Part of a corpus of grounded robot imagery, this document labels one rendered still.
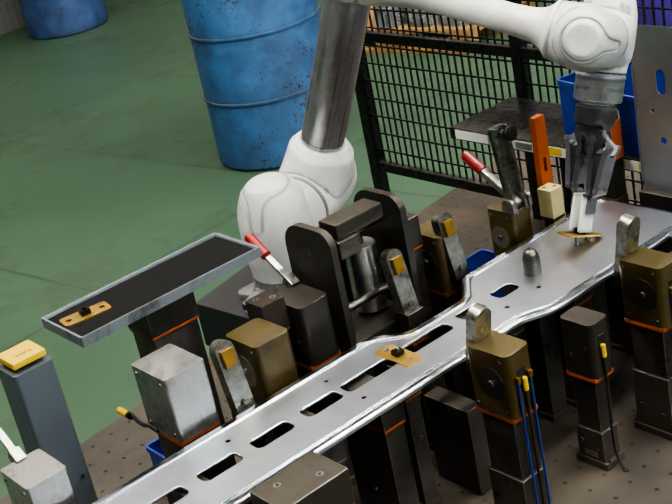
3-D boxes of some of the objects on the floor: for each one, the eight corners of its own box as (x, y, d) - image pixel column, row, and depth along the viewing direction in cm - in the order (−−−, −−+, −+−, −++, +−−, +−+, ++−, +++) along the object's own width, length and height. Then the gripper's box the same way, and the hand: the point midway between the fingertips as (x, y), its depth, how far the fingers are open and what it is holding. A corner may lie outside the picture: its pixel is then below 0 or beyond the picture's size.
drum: (288, 177, 589) (240, -37, 548) (192, 167, 630) (141, -34, 589) (371, 127, 631) (332, -75, 590) (276, 120, 673) (234, -69, 632)
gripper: (555, 97, 233) (539, 223, 238) (608, 108, 221) (590, 240, 226) (586, 98, 236) (569, 222, 242) (640, 109, 224) (621, 239, 230)
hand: (582, 212), depth 233 cm, fingers closed, pressing on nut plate
